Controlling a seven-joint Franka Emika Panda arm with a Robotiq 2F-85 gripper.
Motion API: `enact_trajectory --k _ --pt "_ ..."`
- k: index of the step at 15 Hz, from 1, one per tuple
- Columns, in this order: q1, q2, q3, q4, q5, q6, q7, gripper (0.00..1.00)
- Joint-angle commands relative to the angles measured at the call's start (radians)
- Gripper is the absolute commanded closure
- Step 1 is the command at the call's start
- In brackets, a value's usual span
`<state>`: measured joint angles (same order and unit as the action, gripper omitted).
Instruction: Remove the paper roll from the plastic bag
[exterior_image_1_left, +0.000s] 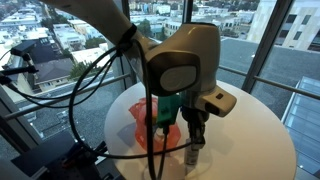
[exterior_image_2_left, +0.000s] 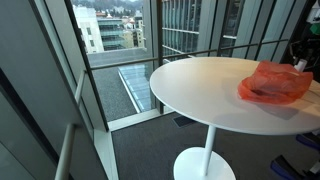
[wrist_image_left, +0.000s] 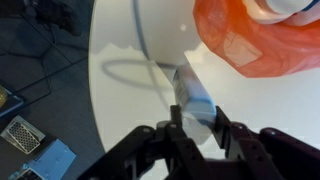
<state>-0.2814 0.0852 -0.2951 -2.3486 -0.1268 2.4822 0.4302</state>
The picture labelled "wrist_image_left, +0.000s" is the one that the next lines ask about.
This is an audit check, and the black tripod base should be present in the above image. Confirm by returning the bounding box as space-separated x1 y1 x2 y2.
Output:
19 0 85 36

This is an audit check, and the blue flat case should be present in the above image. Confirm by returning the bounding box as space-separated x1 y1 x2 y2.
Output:
0 84 26 118

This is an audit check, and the orange plastic bag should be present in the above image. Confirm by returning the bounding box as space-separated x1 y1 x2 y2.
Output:
192 0 320 79

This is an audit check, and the light blue box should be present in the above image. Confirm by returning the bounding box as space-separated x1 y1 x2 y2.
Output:
8 138 77 180

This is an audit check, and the grey perforated box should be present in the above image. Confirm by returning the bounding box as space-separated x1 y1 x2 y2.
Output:
0 114 47 155

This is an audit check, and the white bottle with blue label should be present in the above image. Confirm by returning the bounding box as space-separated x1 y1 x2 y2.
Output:
242 0 320 27

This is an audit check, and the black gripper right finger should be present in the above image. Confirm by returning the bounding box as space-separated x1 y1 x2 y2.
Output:
214 105 320 180

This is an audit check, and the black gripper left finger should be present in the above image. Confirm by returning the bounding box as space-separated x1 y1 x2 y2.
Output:
78 104 208 180

